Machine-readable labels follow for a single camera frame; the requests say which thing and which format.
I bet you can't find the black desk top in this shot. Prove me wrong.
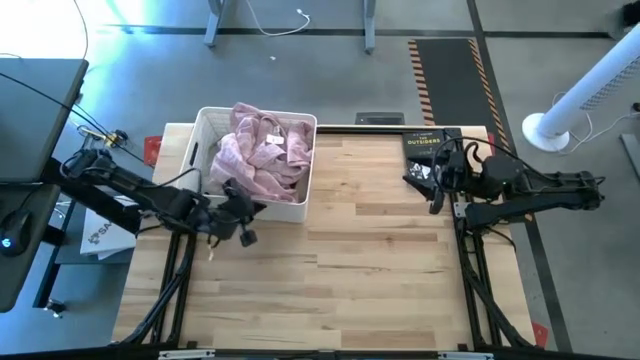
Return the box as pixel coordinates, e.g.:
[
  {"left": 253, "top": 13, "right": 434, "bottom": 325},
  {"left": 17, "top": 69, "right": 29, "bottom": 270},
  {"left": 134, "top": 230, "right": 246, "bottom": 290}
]
[{"left": 0, "top": 183, "right": 62, "bottom": 314}]

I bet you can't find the grey desk top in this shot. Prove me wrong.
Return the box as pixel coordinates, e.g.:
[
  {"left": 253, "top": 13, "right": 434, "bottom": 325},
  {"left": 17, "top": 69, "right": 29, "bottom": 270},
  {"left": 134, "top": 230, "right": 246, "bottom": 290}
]
[{"left": 0, "top": 57, "right": 90, "bottom": 184}]

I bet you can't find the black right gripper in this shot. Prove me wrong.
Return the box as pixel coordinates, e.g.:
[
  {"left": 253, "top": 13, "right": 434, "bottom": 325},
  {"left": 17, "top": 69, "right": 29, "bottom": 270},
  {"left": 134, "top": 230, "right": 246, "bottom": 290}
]
[{"left": 402, "top": 149, "right": 481, "bottom": 215}]

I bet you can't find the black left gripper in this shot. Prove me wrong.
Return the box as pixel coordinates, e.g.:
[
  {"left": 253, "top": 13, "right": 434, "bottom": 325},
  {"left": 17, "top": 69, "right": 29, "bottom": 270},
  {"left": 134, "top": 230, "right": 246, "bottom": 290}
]
[{"left": 202, "top": 178, "right": 267, "bottom": 247}]

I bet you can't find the grey metal bar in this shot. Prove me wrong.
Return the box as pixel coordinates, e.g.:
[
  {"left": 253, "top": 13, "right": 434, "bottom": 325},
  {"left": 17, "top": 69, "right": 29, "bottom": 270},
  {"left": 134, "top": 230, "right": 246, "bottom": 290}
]
[{"left": 619, "top": 132, "right": 640, "bottom": 181}]

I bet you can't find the white floor cable with plug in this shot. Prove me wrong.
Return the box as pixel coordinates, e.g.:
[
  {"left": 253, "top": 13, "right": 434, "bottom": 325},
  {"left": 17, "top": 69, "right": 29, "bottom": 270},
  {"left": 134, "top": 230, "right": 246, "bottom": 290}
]
[{"left": 243, "top": 0, "right": 312, "bottom": 37}]

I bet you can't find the brass cable connector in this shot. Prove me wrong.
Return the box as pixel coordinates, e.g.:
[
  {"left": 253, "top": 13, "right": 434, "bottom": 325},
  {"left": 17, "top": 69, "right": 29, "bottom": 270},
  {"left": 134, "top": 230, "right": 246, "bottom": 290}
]
[{"left": 102, "top": 129, "right": 130, "bottom": 150}]

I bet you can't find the white plastic laundry basket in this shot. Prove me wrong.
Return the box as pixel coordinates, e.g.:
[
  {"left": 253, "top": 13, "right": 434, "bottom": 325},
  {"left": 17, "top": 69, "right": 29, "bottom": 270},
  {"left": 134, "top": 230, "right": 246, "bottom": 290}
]
[{"left": 177, "top": 106, "right": 318, "bottom": 224}]

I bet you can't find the grey desk leg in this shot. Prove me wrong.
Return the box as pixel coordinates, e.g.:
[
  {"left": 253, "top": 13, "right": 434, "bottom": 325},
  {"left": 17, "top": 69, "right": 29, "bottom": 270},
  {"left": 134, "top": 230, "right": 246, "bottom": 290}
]
[
  {"left": 363, "top": 0, "right": 377, "bottom": 55},
  {"left": 203, "top": 0, "right": 226, "bottom": 49}
]

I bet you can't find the black aluminium rig frame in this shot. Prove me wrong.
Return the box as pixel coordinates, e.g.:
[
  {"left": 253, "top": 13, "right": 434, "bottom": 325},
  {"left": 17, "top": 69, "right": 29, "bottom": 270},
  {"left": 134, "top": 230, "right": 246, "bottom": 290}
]
[{"left": 114, "top": 124, "right": 551, "bottom": 360}]

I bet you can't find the black computer mouse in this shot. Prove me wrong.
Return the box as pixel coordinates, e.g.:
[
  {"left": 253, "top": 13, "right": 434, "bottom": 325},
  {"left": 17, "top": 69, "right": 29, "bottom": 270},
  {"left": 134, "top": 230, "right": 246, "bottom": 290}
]
[{"left": 0, "top": 208, "right": 32, "bottom": 259}]

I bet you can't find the white tower fan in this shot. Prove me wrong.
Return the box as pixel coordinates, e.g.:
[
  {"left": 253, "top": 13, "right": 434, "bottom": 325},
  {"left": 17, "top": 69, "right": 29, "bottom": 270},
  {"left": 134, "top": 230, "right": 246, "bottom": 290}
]
[{"left": 521, "top": 35, "right": 640, "bottom": 154}]

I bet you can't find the pink shirt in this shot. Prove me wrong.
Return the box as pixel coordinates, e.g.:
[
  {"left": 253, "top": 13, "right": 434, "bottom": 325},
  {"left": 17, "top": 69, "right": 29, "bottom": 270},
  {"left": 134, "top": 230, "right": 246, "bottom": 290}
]
[{"left": 208, "top": 102, "right": 315, "bottom": 204}]

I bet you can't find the black hazard-striped floor mat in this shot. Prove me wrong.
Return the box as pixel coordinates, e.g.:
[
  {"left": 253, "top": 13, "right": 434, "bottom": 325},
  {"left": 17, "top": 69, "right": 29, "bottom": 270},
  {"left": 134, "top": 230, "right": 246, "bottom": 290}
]
[{"left": 407, "top": 37, "right": 534, "bottom": 224}]

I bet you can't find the black Outsiders book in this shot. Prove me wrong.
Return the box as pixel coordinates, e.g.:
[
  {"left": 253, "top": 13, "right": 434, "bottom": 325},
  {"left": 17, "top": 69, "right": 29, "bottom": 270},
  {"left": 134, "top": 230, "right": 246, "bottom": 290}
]
[{"left": 401, "top": 128, "right": 450, "bottom": 184}]

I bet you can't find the black floor socket box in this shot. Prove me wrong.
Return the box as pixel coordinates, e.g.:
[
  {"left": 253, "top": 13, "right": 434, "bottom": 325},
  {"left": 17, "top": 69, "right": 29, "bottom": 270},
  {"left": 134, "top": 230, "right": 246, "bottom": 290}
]
[{"left": 354, "top": 111, "right": 406, "bottom": 126}]

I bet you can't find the white fan cable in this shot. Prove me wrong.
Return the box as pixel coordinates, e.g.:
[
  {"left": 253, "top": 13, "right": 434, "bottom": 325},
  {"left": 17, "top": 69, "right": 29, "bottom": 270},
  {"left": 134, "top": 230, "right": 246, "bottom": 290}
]
[{"left": 549, "top": 91, "right": 640, "bottom": 156}]

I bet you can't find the silver metal bracket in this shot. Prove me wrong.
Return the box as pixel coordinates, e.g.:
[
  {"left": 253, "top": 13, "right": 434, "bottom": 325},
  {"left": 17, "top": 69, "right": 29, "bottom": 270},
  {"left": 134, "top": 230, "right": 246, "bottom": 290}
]
[
  {"left": 437, "top": 351, "right": 494, "bottom": 360},
  {"left": 158, "top": 349, "right": 216, "bottom": 360}
]

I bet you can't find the black caster wheel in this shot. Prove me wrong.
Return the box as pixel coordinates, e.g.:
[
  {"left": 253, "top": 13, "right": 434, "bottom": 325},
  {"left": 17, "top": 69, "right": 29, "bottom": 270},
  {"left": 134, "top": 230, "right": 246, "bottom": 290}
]
[{"left": 43, "top": 298, "right": 67, "bottom": 319}]

